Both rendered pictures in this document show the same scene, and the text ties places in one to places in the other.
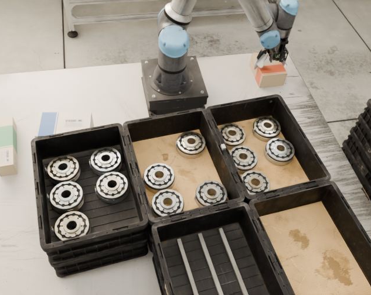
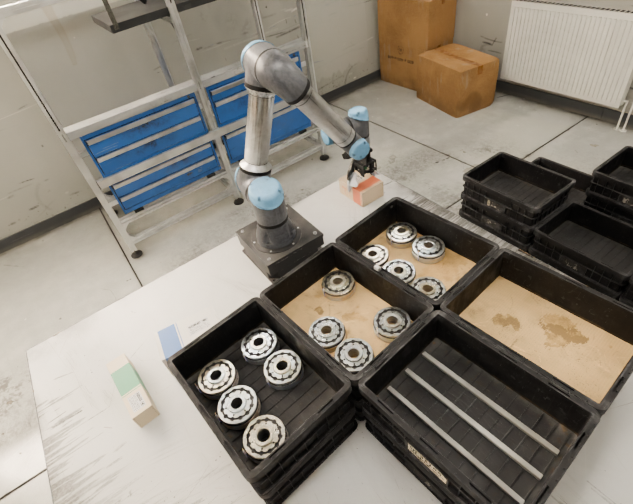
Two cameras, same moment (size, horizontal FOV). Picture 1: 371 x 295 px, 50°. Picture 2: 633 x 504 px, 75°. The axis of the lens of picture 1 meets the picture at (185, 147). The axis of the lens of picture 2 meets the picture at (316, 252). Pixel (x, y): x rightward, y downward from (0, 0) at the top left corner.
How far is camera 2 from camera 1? 0.26 m
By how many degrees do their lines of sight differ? 12
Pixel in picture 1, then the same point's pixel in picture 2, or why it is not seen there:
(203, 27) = not seen: hidden behind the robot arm
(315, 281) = (553, 356)
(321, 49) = (382, 162)
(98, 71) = (194, 265)
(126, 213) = (314, 390)
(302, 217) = (494, 299)
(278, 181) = (446, 277)
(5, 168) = (144, 415)
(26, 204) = (189, 443)
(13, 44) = (77, 292)
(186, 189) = (362, 331)
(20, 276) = not seen: outside the picture
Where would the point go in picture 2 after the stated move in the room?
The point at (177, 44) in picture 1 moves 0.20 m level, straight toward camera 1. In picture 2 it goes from (272, 193) to (292, 225)
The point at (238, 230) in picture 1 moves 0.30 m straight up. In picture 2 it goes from (442, 346) to (450, 268)
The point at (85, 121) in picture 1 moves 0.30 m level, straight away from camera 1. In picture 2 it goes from (210, 318) to (170, 273)
